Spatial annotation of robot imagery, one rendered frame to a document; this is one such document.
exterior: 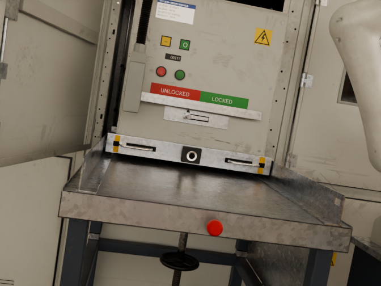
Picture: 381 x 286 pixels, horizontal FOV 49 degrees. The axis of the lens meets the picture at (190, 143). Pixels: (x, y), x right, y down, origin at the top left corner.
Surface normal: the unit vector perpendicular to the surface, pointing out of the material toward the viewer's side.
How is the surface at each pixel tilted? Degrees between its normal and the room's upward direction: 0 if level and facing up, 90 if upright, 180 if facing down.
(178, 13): 90
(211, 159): 90
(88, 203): 90
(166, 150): 90
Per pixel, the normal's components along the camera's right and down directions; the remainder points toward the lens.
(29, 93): 0.98, 0.18
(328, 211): -0.98, -0.15
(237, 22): 0.12, 0.11
